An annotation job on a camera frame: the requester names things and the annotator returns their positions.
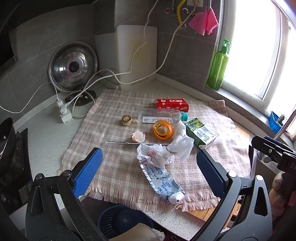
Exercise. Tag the dark small dish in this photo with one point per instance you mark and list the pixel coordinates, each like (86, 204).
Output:
(83, 99)

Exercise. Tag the long toothbrush package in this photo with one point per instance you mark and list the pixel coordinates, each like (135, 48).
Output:
(130, 143)

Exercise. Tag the pink hanging rag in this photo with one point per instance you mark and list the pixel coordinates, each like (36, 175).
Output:
(204, 22)

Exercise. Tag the broken egg shell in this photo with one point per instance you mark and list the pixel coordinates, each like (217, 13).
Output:
(138, 136)

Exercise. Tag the stainless steel pot lid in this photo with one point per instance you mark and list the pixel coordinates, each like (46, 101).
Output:
(72, 65)

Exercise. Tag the yellow gas pipe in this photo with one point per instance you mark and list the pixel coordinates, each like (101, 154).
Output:
(181, 3)

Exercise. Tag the blue small container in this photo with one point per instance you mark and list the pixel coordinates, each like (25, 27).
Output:
(275, 122)

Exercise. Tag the red tissue pack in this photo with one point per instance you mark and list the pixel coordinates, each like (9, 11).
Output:
(172, 103)

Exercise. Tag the white cutting board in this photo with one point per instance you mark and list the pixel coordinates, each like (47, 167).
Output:
(136, 55)

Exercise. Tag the left hand white glove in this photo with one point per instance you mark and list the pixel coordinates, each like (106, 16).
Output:
(140, 232)

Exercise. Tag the pink plaid fringed cloth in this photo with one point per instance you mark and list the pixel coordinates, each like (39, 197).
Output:
(113, 124)

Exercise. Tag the green white carton box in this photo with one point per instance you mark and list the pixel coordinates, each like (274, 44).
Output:
(203, 136)

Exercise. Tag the orange peel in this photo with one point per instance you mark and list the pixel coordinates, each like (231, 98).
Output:
(162, 130)

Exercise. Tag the brown mushroom cap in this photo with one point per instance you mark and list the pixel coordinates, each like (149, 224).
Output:
(126, 120)

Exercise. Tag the green soap dispenser bottle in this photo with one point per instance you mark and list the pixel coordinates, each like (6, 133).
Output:
(218, 67)

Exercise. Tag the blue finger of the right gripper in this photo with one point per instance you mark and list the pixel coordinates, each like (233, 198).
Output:
(264, 144)

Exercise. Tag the white plastic bag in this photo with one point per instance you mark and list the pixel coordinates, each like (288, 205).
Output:
(181, 143)

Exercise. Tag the white power strip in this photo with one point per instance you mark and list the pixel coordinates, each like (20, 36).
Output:
(65, 113)

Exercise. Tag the black wok pan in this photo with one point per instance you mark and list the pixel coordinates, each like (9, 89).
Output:
(8, 142)

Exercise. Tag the right hand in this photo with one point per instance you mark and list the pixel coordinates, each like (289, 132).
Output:
(276, 195)

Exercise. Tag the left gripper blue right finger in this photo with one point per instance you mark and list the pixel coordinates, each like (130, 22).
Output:
(214, 173)

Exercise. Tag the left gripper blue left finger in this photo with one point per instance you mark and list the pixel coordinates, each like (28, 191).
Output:
(85, 170)

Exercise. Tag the blue plastic waste basket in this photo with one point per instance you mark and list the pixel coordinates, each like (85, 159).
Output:
(118, 219)

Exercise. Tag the clear plastic water bottle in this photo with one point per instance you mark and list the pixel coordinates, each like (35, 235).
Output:
(152, 115)

